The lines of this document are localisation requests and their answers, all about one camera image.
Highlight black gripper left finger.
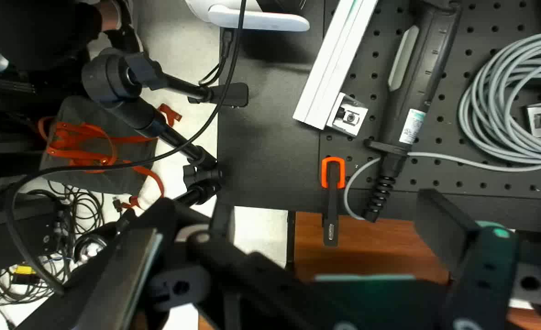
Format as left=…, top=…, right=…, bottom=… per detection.
left=186, top=228, right=345, bottom=330

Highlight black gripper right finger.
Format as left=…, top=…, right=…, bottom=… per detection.
left=415, top=186, right=523, bottom=330

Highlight small white tagged block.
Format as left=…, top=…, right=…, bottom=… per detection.
left=325, top=89, right=371, bottom=137

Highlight black pegboard panel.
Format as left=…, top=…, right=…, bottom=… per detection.
left=318, top=0, right=541, bottom=216

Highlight black elongated power adapter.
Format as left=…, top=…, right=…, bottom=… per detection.
left=378, top=0, right=464, bottom=148

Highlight white flat bar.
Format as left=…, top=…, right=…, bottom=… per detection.
left=292, top=0, right=380, bottom=131

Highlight white curved plastic object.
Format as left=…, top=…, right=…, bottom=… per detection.
left=184, top=0, right=312, bottom=32

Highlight black clamp with orange handle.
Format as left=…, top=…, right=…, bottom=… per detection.
left=320, top=155, right=349, bottom=249

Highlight black ribbed cord plug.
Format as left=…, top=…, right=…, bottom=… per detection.
left=362, top=137, right=411, bottom=223

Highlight coiled grey cable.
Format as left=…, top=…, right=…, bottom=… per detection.
left=342, top=30, right=541, bottom=223

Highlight tangled thin cables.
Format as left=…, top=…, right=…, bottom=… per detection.
left=0, top=175, right=122, bottom=307

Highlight grey bag with orange straps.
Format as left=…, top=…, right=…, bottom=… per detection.
left=37, top=93, right=184, bottom=212

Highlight black camera tripod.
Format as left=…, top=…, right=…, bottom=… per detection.
left=79, top=45, right=252, bottom=208

